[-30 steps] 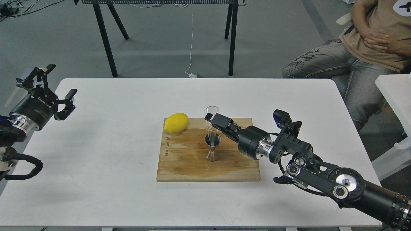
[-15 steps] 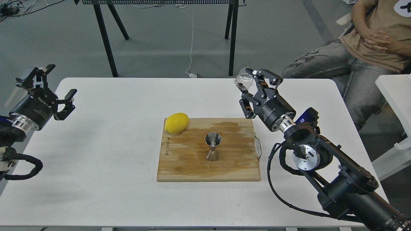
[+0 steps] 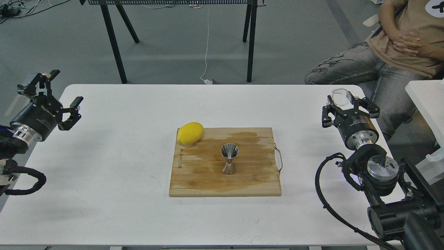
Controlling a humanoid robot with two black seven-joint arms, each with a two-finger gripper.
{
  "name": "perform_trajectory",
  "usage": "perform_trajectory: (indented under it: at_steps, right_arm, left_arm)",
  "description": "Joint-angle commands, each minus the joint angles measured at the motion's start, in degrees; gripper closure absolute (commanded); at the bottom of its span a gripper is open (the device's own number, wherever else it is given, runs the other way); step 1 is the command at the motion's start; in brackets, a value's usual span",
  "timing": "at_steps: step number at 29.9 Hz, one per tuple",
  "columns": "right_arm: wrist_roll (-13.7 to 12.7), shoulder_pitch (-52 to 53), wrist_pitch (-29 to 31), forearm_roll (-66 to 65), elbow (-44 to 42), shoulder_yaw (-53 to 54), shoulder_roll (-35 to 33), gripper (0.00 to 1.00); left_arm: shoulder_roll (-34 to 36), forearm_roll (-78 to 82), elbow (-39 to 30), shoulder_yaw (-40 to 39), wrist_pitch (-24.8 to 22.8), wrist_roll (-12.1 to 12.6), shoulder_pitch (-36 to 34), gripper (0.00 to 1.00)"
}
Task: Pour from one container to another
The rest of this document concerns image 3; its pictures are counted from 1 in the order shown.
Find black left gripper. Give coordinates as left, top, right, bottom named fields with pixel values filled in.
left=10, top=70, right=84, bottom=141

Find yellow lemon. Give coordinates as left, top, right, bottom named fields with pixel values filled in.
left=177, top=122, right=204, bottom=145

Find black cables on floor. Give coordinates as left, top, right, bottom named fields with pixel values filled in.
left=0, top=0, right=71, bottom=25

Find wooden cutting board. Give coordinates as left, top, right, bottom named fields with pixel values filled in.
left=169, top=127, right=282, bottom=197

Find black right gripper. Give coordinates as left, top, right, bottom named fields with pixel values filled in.
left=322, top=95, right=380, bottom=151

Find seated person in tan shirt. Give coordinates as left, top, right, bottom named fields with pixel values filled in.
left=305, top=0, right=444, bottom=140

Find white cable on floor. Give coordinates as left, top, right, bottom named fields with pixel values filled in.
left=199, top=3, right=214, bottom=85

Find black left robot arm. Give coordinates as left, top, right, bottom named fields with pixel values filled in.
left=0, top=69, right=84, bottom=195

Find steel double jigger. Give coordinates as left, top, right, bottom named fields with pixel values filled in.
left=221, top=143, right=239, bottom=175

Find person's right hand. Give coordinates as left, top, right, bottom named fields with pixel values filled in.
left=390, top=31, right=421, bottom=57

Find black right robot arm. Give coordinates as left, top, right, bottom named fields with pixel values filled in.
left=315, top=89, right=443, bottom=250

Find black metal frame table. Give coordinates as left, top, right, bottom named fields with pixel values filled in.
left=79, top=0, right=265, bottom=84

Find small clear glass beaker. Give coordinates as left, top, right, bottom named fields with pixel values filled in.
left=331, top=89, right=352, bottom=109

